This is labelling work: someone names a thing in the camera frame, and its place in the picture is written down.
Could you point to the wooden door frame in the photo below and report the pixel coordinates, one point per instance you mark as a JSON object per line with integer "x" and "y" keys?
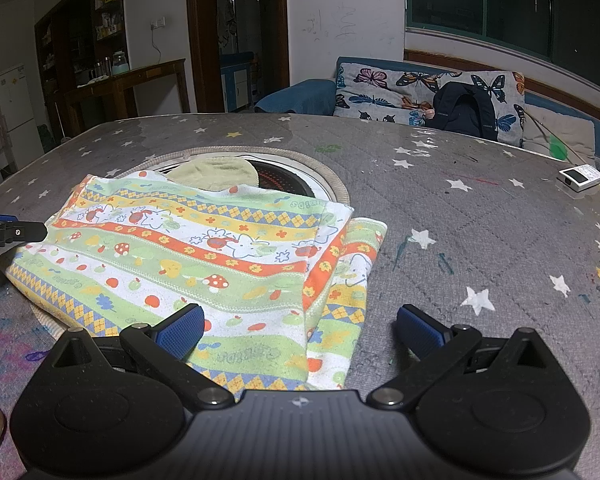
{"x": 196, "y": 35}

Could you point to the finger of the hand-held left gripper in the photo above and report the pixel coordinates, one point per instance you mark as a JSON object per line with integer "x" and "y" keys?
{"x": 19, "y": 232}

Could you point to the blue sofa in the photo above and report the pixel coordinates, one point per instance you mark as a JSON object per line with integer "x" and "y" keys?
{"x": 300, "y": 95}

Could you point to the butterfly print cushion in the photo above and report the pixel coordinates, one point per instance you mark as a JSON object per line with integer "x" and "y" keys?
{"x": 375, "y": 92}

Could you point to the pale yellow cloth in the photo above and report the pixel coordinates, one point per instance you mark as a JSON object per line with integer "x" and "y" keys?
{"x": 215, "y": 173}

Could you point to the small white box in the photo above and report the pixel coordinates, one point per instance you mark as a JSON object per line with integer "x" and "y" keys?
{"x": 582, "y": 176}

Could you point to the blue white cabinet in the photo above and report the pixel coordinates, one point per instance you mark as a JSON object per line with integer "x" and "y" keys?
{"x": 236, "y": 77}

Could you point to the white refrigerator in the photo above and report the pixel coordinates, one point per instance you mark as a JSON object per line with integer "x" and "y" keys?
{"x": 17, "y": 105}

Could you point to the dark wooden shelf cabinet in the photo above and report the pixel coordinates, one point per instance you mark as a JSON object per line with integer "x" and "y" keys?
{"x": 80, "y": 25}

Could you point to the grey star tablecloth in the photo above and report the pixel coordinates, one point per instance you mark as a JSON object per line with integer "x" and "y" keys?
{"x": 480, "y": 240}

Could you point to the pale green kettle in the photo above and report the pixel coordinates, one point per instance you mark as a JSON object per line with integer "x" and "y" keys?
{"x": 119, "y": 63}

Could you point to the green plastic piece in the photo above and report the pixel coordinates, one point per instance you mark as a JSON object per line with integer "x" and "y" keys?
{"x": 558, "y": 148}

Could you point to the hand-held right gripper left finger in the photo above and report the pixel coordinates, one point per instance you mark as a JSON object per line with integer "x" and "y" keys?
{"x": 182, "y": 331}

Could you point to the round inset table cooker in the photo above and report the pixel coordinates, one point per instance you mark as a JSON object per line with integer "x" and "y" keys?
{"x": 290, "y": 170}

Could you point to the colourful printed towel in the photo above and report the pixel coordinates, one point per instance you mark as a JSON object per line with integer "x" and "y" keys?
{"x": 180, "y": 255}

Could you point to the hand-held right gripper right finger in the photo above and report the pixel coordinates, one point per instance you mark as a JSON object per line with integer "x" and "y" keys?
{"x": 421, "y": 331}

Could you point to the beige cushion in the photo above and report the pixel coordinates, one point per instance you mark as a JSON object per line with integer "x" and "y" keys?
{"x": 570, "y": 132}

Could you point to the dark backpack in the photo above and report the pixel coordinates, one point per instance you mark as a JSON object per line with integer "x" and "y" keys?
{"x": 462, "y": 110}

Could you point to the wall socket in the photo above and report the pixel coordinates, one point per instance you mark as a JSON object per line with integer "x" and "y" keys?
{"x": 158, "y": 23}

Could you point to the dark window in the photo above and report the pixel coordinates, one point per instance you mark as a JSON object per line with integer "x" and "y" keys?
{"x": 505, "y": 5}

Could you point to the wooden side table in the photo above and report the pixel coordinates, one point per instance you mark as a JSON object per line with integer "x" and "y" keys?
{"x": 130, "y": 82}

